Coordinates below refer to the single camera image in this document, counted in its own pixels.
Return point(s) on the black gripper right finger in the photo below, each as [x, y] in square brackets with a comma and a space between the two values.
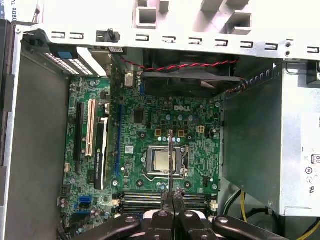
[182, 225]

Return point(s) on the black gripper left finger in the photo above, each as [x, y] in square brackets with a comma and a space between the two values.
[160, 225]

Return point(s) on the black case fan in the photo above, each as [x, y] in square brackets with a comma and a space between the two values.
[175, 85]

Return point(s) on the perforated metal slot cover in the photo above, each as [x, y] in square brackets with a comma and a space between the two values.
[62, 65]
[86, 65]

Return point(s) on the blue card retention latch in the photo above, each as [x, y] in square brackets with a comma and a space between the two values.
[67, 55]

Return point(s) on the black expansion slot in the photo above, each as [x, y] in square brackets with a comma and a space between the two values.
[79, 137]

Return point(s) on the black open PC case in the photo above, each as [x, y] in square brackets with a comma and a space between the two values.
[37, 137]

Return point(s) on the black case latch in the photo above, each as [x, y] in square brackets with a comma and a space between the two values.
[108, 35]

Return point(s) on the black RAM slot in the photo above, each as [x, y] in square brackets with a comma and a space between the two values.
[140, 194]

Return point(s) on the blue SATA port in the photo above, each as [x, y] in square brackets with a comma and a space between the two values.
[85, 202]

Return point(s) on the black Nvidia graphics card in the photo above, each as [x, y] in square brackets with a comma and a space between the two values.
[100, 160]

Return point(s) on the white expansion slot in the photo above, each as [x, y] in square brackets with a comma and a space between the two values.
[90, 125]

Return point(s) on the green Dell motherboard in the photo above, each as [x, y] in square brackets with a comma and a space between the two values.
[200, 155]

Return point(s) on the grey power supply unit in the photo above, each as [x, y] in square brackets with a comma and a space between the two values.
[295, 125]

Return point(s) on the silver CPU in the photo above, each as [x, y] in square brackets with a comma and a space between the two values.
[161, 161]

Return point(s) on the metal CPU socket cover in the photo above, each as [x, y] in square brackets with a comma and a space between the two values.
[150, 162]

